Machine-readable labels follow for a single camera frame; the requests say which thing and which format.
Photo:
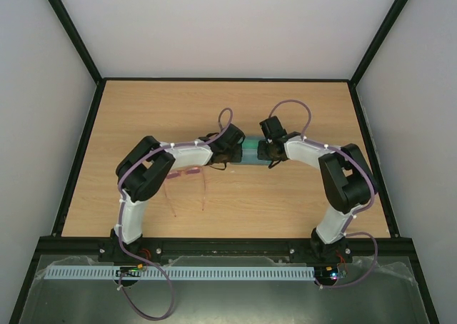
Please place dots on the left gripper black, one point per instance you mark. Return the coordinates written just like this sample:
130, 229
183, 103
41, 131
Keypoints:
237, 157

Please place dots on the light blue slotted cable duct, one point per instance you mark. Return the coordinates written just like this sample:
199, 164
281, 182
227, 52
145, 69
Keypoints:
179, 273

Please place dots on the pink translucent sunglasses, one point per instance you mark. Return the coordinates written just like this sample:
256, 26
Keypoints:
185, 184

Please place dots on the metal tray foreground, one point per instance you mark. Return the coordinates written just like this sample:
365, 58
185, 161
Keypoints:
367, 291

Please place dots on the black aluminium frame rail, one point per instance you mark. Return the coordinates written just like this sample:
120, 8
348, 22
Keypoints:
162, 250

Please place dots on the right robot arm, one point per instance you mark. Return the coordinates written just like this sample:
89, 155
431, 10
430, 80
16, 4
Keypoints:
348, 182

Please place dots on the grey glasses case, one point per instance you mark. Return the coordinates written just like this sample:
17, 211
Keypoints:
247, 153

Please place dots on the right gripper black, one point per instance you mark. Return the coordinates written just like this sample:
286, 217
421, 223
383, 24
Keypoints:
263, 151

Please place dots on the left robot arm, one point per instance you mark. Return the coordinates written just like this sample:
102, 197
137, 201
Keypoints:
144, 170

